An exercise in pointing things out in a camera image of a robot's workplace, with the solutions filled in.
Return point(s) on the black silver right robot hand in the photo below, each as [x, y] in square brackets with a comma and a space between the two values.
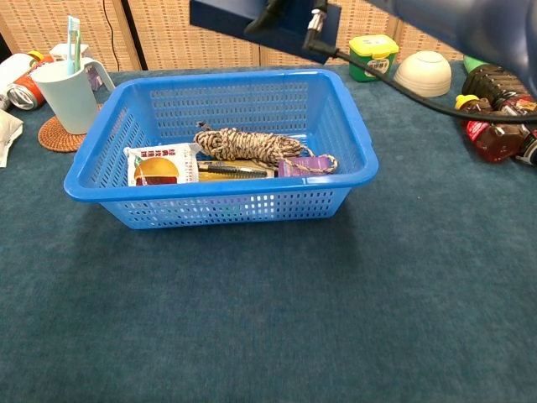
[266, 17]

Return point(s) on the blue plastic basket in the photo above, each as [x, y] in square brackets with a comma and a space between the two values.
[218, 205]

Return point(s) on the bamboo folding screen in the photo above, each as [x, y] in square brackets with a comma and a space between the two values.
[176, 38]

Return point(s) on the yellow green lidded container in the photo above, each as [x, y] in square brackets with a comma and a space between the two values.
[371, 59]

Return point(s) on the small purple box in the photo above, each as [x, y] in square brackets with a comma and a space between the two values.
[300, 167]

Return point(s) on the yellow black utility knife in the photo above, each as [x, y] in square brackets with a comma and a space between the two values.
[235, 171]

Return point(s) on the beige bowl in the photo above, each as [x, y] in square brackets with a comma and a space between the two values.
[423, 73]

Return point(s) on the small white purple carton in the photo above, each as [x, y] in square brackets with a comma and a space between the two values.
[92, 73]

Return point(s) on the white burger sauce packet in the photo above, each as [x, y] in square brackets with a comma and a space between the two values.
[159, 165]

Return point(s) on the light blue toothbrush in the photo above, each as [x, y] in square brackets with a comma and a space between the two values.
[74, 42]

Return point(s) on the green folded cloth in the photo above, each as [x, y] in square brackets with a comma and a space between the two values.
[474, 64]

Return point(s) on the dark drink bottle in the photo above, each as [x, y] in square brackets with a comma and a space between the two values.
[491, 82]

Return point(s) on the round woven brown coaster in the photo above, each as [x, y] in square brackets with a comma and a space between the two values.
[52, 140]

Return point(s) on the red drink can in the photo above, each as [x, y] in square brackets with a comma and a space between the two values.
[27, 92]

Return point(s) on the red sauce squeeze bottle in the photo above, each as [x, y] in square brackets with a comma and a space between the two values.
[491, 140]

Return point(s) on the white bottle yellow cap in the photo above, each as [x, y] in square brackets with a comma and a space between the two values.
[12, 67]

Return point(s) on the white plastic bag pack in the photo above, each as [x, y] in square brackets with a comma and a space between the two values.
[8, 134]

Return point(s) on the blue felt table cover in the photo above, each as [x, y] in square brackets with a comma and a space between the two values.
[268, 315]

